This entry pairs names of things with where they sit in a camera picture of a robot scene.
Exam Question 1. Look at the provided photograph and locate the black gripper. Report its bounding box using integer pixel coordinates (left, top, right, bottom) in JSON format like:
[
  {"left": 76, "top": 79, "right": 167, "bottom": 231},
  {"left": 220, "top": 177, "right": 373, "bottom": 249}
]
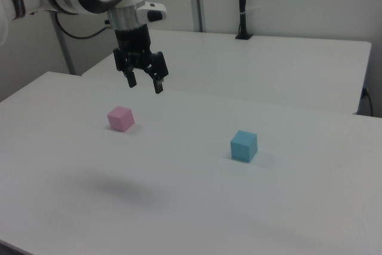
[{"left": 113, "top": 24, "right": 170, "bottom": 95}]

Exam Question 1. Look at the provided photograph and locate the blue cube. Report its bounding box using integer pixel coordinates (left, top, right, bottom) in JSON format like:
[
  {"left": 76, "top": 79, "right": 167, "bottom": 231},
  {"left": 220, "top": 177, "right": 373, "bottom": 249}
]
[{"left": 230, "top": 130, "right": 258, "bottom": 163}]

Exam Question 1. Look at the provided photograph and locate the pink cube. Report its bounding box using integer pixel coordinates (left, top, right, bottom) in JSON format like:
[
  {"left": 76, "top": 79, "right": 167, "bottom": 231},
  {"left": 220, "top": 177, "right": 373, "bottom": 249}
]
[{"left": 106, "top": 106, "right": 135, "bottom": 133}]

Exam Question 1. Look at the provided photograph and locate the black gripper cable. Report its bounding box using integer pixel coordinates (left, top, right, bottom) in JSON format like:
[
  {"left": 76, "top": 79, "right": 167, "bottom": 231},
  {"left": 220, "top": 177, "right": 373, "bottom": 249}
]
[{"left": 54, "top": 13, "right": 110, "bottom": 40}]

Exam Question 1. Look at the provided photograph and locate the black camera pole with base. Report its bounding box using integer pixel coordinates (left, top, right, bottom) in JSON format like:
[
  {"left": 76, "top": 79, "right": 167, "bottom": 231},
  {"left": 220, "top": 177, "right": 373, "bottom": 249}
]
[{"left": 235, "top": 0, "right": 254, "bottom": 41}]

